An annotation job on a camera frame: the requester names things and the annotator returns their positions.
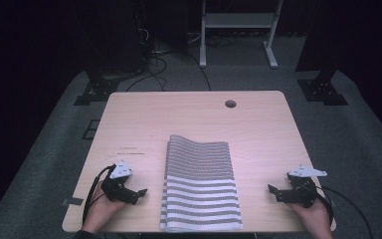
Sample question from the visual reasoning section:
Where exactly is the thin black floor cable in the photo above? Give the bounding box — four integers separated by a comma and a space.
321, 185, 374, 239

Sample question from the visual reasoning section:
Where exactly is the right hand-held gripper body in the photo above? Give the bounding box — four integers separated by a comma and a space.
283, 164, 328, 209

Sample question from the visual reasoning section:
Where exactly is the dark equipment cabinet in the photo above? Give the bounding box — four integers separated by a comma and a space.
85, 0, 147, 75

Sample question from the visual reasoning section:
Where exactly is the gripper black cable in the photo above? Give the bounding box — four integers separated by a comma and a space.
306, 183, 335, 227
82, 163, 117, 225

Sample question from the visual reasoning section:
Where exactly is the person's left hand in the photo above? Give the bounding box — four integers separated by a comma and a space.
81, 180, 127, 235

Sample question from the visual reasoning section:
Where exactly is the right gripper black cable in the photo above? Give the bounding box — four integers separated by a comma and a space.
306, 183, 335, 227

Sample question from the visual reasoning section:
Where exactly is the white metal stand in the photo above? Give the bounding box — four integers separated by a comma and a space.
199, 0, 285, 70

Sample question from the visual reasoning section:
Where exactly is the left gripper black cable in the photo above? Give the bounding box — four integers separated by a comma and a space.
82, 163, 117, 225

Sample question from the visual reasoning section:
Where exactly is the black stand base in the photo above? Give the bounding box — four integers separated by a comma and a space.
74, 70, 119, 107
296, 69, 349, 107

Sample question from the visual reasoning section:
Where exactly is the person's right hand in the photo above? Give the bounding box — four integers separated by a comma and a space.
286, 197, 335, 239

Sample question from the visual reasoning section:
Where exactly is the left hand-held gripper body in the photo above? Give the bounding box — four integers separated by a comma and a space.
100, 159, 139, 205

